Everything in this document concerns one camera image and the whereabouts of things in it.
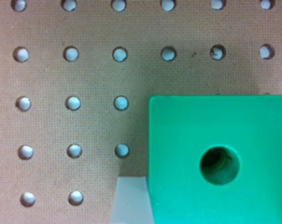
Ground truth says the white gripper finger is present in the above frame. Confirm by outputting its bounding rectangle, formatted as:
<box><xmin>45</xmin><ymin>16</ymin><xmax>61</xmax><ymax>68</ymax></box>
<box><xmin>110</xmin><ymin>176</ymin><xmax>155</xmax><ymax>224</ymax></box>

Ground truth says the green block with hole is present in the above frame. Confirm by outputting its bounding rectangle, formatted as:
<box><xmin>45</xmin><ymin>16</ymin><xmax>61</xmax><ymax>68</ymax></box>
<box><xmin>148</xmin><ymin>95</ymin><xmax>282</xmax><ymax>224</ymax></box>

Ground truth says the brown pegboard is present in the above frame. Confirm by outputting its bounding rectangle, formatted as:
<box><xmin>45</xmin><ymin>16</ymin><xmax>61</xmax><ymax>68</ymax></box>
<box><xmin>0</xmin><ymin>0</ymin><xmax>282</xmax><ymax>224</ymax></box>

